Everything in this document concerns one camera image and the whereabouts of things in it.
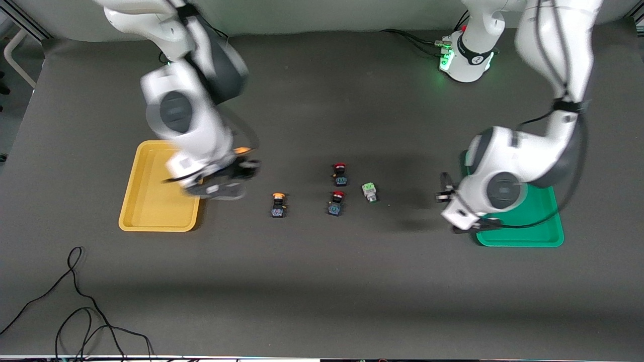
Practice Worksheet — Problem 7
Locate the thin black loose cable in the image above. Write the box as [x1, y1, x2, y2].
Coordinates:
[54, 307, 154, 362]
[0, 246, 126, 362]

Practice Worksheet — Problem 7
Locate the green plastic tray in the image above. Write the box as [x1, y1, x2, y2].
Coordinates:
[460, 151, 565, 248]

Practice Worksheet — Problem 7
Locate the black aluminium rail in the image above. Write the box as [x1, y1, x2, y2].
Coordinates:
[0, 0, 53, 41]

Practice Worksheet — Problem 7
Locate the yellow plastic tray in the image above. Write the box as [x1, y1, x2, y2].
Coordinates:
[118, 140, 202, 233]

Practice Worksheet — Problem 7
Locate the dark grey table mat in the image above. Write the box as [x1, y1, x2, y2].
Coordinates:
[0, 20, 644, 360]

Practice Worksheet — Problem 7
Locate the white metal tube frame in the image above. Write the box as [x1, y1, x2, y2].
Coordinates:
[4, 28, 37, 89]

